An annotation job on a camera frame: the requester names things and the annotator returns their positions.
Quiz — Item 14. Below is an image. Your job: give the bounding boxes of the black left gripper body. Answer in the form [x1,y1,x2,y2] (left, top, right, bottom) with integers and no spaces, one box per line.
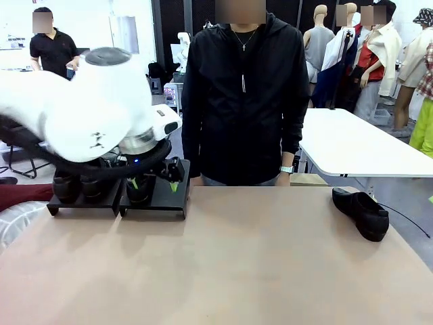
[111,148,166,175]

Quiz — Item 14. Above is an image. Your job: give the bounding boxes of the black leather loafer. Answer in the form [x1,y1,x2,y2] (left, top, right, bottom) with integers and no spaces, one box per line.
[125,173,157,204]
[331,186,390,243]

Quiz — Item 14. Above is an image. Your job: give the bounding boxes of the black strap shoe grey insole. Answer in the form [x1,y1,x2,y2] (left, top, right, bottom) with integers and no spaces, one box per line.
[52,171,83,204]

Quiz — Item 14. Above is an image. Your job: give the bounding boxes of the person's left forearm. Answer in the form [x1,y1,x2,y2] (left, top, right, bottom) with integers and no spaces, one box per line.
[279,97,311,169]

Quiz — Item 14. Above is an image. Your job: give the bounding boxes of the person's right forearm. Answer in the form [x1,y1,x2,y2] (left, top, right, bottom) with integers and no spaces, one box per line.
[181,108,204,179]

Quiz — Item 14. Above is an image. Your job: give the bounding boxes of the black shoe stand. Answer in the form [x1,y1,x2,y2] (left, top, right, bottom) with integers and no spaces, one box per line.
[118,158,191,220]
[46,169,129,217]

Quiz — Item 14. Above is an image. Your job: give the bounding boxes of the white equipment cart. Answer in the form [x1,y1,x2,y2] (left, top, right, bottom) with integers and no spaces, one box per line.
[163,84,183,116]

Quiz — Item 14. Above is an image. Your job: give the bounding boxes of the black backpack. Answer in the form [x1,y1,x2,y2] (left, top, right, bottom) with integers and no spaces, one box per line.
[147,62,166,79]

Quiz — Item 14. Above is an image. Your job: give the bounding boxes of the person in black jacket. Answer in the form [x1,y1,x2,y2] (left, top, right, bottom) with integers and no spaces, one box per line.
[181,12,311,188]

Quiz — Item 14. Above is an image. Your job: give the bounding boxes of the maroon cloth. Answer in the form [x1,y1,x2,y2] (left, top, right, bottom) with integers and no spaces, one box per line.
[0,183,55,213]

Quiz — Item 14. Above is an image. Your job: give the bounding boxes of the black office chair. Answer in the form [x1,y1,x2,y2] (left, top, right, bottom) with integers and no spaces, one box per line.
[6,142,40,179]

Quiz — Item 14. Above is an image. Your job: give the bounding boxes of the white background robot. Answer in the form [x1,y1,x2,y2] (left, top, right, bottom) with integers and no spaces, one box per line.
[170,31,191,74]

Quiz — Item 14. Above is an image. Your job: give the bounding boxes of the white plastic sheet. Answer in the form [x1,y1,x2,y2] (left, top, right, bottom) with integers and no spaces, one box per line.
[0,199,51,257]

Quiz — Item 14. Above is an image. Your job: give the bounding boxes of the man in black polo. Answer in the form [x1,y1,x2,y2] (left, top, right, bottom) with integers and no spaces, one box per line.
[29,7,81,81]

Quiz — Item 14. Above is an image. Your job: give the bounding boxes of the tan wooden board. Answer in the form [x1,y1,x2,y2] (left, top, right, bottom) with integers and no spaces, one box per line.
[292,173,331,188]

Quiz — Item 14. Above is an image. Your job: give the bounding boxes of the white table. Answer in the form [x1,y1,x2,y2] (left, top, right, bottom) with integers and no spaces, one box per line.
[299,108,433,179]

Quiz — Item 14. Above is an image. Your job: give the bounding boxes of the mannequin in grey tank top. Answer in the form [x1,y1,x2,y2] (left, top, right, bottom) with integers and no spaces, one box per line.
[303,4,336,84]

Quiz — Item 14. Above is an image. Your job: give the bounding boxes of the black tripod pole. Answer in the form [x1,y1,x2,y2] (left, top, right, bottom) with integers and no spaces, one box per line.
[328,28,355,111]

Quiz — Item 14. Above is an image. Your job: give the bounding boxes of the mannequin in white blue jacket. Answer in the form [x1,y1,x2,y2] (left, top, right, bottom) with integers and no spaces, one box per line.
[311,2,360,110]

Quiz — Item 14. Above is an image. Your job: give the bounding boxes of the grey plastic bin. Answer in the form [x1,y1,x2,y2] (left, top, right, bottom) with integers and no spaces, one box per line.
[369,109,395,127]

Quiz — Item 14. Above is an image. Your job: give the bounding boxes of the mannequin in red top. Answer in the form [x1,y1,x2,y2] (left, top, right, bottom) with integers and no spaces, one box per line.
[353,0,403,114]

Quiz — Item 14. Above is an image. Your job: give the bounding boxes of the neon yellow trousers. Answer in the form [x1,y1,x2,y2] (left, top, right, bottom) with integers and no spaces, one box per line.
[408,99,433,158]

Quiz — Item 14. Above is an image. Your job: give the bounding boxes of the mannequin with bucket hat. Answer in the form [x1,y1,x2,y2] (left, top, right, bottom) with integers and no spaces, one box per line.
[391,8,433,133]

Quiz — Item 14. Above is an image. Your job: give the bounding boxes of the plaid shirt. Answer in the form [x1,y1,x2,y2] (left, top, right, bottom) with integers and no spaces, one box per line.
[415,43,433,100]

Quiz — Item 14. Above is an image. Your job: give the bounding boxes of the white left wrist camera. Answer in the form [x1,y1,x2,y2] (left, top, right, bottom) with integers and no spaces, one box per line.
[148,104,184,140]

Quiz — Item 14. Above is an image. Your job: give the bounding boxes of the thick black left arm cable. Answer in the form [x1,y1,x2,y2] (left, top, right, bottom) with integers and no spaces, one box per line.
[0,113,173,179]

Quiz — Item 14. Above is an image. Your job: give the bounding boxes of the white wall panel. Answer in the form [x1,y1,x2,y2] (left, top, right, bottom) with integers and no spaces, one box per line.
[108,16,140,55]

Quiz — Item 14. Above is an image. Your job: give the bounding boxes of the silver cross necklace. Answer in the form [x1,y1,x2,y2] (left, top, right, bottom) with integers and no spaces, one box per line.
[231,26,258,52]

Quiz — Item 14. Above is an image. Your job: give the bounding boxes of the thin black cable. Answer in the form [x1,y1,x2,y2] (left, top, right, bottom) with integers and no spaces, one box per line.
[373,201,433,238]

